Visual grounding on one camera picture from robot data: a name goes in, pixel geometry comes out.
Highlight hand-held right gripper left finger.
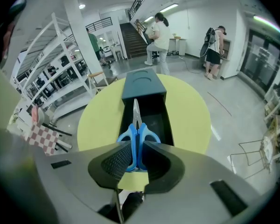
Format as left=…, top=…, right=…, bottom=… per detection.
left=0, top=127, right=133, bottom=224

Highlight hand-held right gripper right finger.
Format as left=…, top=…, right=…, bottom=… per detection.
left=130, top=140, right=269, bottom=224

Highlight blue-handled scissors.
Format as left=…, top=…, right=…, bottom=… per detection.
left=116, top=98, right=161, bottom=172

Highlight black box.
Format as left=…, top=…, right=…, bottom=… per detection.
left=118, top=68, right=175, bottom=147

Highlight red checkered cloth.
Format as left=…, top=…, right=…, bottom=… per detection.
left=21, top=122, right=61, bottom=156

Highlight white storage shelf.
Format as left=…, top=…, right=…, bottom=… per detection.
left=261, top=79, right=280, bottom=173

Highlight wooden chair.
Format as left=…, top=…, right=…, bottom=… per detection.
left=87, top=71, right=119, bottom=95

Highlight black glass door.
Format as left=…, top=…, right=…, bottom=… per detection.
left=238, top=28, right=280, bottom=93

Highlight white metal shelving rack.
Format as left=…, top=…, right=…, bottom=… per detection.
left=10, top=12, right=94, bottom=117

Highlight black backpack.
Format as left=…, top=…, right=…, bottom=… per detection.
left=204, top=27, right=217, bottom=45

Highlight black office chair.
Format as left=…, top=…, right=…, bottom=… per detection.
left=143, top=30, right=161, bottom=61

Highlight dark staircase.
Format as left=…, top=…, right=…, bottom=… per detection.
left=119, top=22, right=150, bottom=59

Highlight black balcony railing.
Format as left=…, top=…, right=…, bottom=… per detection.
left=85, top=17, right=113, bottom=33

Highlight wire frame chair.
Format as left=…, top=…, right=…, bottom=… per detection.
left=229, top=140, right=272, bottom=180

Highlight floor cable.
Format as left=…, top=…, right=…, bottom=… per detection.
left=178, top=55, right=204, bottom=75

